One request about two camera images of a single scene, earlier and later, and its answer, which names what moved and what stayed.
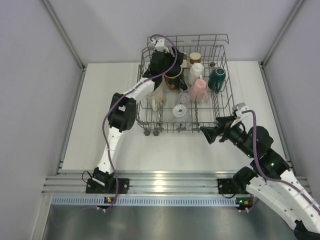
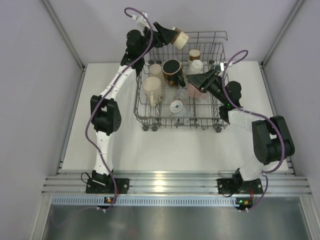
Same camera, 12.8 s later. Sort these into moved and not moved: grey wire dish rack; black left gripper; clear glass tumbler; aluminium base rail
Moved: clear glass tumbler; black left gripper
Not moved: aluminium base rail; grey wire dish rack
